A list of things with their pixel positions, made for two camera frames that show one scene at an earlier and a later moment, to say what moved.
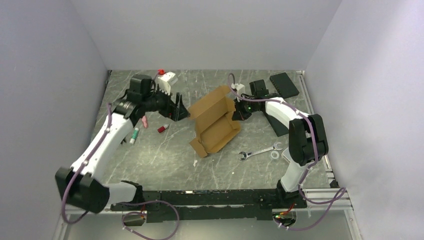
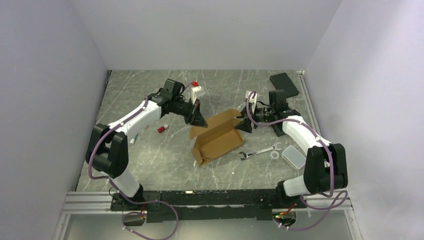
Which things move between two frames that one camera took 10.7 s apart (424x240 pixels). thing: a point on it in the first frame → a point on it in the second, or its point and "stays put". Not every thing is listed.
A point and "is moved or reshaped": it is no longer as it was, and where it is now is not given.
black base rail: [255, 205] stays put
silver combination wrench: [274, 147] stays put
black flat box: [284, 85] stays put
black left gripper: [177, 111] → [198, 119]
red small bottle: [162, 128] stays put
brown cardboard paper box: [216, 124] is moved or reshaped
